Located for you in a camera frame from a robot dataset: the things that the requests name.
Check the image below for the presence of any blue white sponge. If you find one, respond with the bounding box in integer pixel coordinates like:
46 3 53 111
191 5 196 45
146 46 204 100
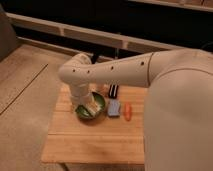
107 99 120 117

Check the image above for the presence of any wooden table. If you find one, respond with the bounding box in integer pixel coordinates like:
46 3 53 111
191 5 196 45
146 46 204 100
41 85 147 165

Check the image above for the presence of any green bowl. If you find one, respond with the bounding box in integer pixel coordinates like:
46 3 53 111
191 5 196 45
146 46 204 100
75 92 106 120

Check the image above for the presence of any black striped eraser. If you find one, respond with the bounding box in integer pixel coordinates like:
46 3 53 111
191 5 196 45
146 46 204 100
108 85 119 99

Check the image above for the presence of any black bracket on rail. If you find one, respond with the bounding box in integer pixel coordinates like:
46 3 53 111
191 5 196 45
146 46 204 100
91 53 100 64

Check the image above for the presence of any orange carrot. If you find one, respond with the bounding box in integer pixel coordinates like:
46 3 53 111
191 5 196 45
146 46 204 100
124 103 132 121

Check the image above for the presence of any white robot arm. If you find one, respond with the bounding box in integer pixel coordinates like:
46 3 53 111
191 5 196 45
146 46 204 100
59 48 213 171

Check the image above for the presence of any white milk carton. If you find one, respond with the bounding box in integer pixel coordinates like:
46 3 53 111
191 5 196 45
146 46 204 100
88 102 100 115

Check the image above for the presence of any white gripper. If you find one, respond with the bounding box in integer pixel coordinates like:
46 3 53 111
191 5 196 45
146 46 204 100
69 84 92 110

